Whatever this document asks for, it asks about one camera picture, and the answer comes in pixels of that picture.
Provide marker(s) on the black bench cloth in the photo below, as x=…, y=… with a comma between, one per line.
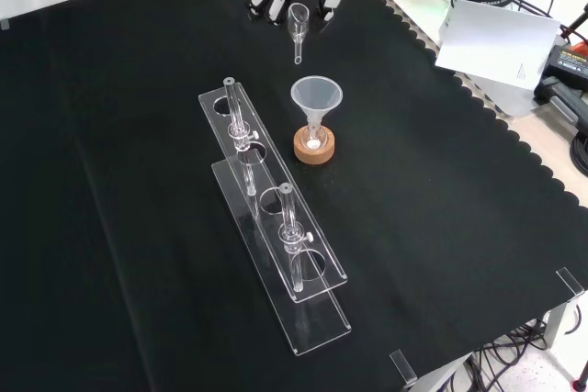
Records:
x=138, y=181

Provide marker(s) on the black clamp tool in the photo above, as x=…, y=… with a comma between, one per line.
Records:
x=558, y=98

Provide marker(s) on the black power adapter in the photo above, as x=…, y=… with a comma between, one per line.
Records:
x=567, y=61

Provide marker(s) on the clear tape piece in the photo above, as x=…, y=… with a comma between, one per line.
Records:
x=4, y=25

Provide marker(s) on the clear round-bottom flask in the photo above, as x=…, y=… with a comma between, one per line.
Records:
x=321, y=137

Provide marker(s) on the clear acrylic cloth clamp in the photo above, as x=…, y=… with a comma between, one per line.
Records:
x=403, y=366
x=571, y=283

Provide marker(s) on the black tripod with red joint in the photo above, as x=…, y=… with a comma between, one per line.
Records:
x=574, y=25

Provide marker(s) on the clear glass weighing funnel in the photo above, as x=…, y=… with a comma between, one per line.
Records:
x=298, y=25

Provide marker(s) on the white paper sheet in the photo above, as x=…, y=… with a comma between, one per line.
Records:
x=496, y=43

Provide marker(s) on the translucent plastic funnel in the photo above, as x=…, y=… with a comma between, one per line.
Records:
x=317, y=93

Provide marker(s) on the clear acrylic funnel stand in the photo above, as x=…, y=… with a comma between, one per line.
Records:
x=275, y=227

